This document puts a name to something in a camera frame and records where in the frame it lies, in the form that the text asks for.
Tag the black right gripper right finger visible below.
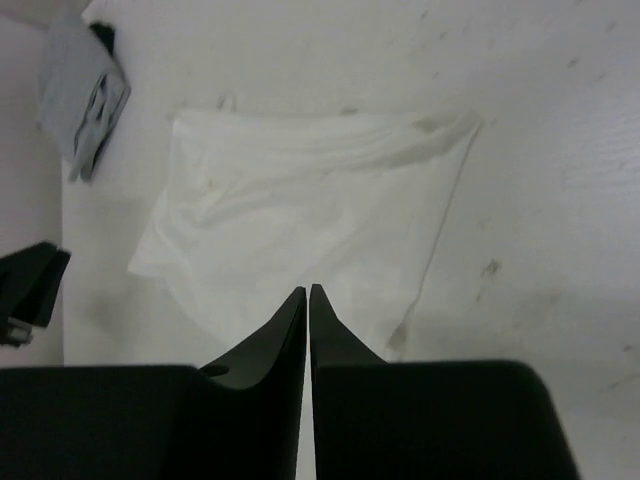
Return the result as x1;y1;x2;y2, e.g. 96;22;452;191
309;285;579;479

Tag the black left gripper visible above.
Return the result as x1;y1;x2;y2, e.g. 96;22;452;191
1;241;71;348

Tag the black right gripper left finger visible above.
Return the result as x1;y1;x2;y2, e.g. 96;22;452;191
1;288;306;479

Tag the white tank top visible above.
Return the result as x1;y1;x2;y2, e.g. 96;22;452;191
129;110;481;359

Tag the grey folded tank top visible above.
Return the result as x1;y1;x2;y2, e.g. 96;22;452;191
37;12;131;182

